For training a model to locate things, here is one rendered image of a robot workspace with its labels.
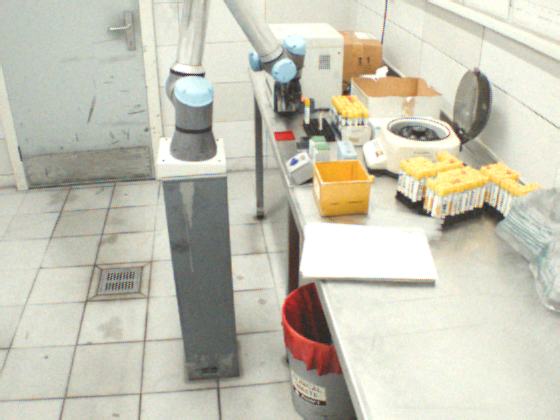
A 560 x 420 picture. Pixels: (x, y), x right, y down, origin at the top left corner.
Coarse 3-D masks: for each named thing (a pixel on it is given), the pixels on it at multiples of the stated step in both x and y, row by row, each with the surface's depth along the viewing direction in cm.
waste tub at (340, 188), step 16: (352, 160) 154; (320, 176) 145; (336, 176) 156; (352, 176) 156; (368, 176) 145; (320, 192) 145; (336, 192) 144; (352, 192) 144; (368, 192) 145; (320, 208) 146; (336, 208) 146; (352, 208) 147; (368, 208) 147
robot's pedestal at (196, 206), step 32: (192, 192) 170; (224, 192) 172; (192, 224) 176; (224, 224) 177; (192, 256) 181; (224, 256) 183; (192, 288) 188; (224, 288) 190; (192, 320) 195; (224, 320) 197; (192, 352) 202; (224, 352) 205
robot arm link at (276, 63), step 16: (224, 0) 153; (240, 0) 153; (240, 16) 156; (256, 16) 157; (256, 32) 159; (272, 32) 163; (256, 48) 164; (272, 48) 163; (272, 64) 166; (288, 64) 166; (288, 80) 168
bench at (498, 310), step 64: (384, 64) 270; (256, 128) 289; (256, 192) 309; (384, 192) 159; (448, 256) 131; (512, 256) 130; (384, 320) 111; (448, 320) 110; (512, 320) 110; (384, 384) 96; (448, 384) 95; (512, 384) 94
